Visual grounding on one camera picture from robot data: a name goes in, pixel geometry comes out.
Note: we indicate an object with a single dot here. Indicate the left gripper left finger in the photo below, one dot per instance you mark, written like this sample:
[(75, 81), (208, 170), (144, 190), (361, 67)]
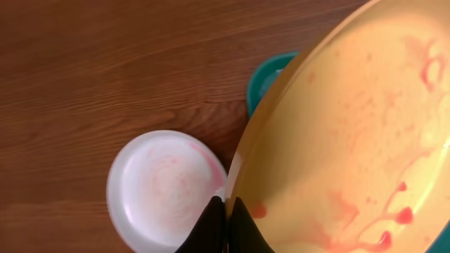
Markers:
[(207, 235)]

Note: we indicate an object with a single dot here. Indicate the teal plastic serving tray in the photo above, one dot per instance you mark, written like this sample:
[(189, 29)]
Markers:
[(260, 82)]

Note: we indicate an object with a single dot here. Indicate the yellow-green plate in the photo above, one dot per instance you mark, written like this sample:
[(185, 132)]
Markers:
[(348, 151)]

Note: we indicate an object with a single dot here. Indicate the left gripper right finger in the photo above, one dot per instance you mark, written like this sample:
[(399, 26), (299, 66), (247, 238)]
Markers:
[(243, 234)]

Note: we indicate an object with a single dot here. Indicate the light blue round plate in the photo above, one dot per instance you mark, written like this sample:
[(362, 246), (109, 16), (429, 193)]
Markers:
[(157, 187)]

